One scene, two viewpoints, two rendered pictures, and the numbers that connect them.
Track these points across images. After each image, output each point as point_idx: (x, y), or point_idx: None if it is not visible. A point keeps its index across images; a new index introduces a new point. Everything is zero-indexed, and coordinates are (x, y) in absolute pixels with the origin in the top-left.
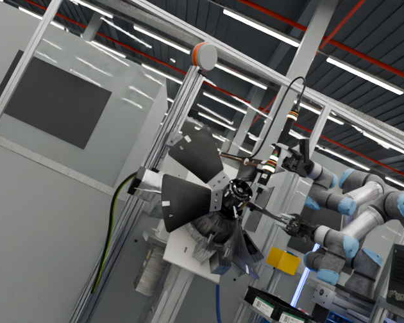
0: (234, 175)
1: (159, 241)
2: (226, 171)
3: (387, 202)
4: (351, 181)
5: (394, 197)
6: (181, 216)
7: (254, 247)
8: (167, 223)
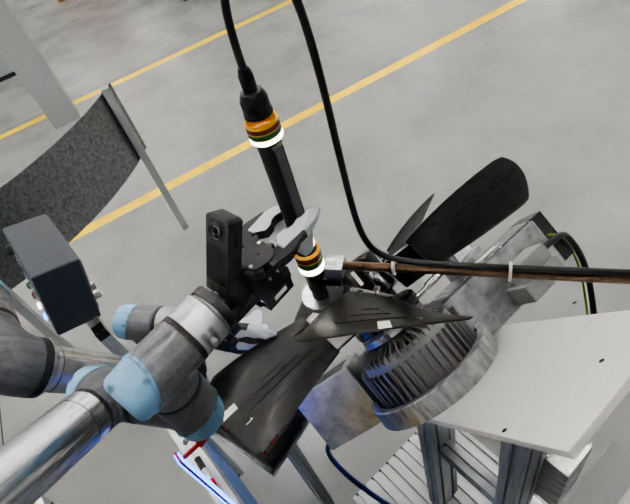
0: (547, 433)
1: (595, 462)
2: (570, 404)
3: (15, 312)
4: None
5: (3, 293)
6: None
7: (315, 385)
8: None
